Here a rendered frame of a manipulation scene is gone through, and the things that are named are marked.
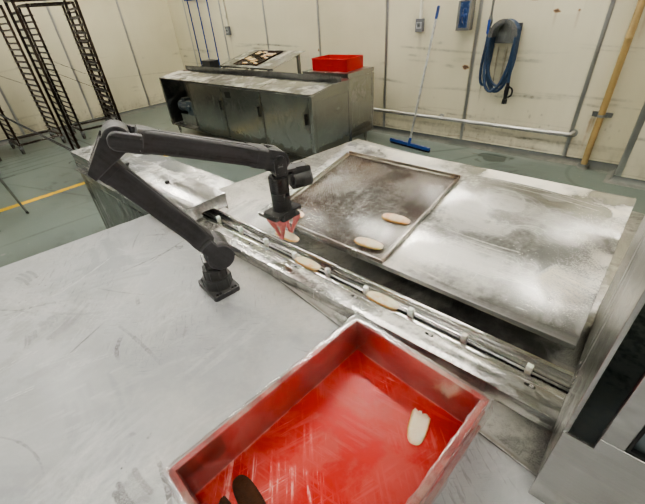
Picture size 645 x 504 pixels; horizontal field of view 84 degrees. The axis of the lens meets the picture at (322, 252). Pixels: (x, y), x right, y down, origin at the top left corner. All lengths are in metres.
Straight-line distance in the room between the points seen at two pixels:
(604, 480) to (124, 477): 0.78
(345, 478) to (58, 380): 0.71
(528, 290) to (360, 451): 0.56
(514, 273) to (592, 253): 0.21
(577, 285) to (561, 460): 0.50
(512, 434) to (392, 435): 0.23
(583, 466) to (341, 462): 0.38
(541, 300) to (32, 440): 1.16
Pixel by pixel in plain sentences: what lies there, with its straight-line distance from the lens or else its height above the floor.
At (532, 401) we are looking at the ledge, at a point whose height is 0.86.
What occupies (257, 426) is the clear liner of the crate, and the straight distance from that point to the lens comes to 0.77.
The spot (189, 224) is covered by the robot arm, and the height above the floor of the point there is 1.07.
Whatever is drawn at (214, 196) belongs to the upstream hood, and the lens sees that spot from 1.51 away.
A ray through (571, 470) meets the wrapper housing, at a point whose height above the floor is 0.94.
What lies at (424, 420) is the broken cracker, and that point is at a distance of 0.81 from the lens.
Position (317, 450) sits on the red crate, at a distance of 0.78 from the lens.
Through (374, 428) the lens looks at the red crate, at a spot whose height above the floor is 0.82.
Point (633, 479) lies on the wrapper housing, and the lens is 0.67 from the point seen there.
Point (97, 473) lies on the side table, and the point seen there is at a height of 0.82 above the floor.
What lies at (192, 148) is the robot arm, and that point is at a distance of 0.95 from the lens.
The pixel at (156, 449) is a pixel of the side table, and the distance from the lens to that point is 0.87.
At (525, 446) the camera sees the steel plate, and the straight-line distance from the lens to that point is 0.85.
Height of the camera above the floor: 1.52
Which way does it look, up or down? 34 degrees down
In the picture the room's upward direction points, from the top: 5 degrees counter-clockwise
